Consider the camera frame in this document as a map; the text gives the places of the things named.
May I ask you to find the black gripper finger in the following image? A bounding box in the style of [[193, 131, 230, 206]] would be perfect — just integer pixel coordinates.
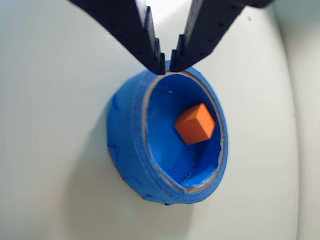
[[169, 0, 276, 73], [68, 0, 167, 76]]

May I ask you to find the small orange cube block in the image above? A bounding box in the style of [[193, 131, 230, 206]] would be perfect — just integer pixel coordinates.
[[174, 102, 216, 146]]

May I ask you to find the blue tape roll bin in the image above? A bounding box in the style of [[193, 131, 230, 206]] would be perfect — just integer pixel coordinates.
[[106, 59, 229, 207]]

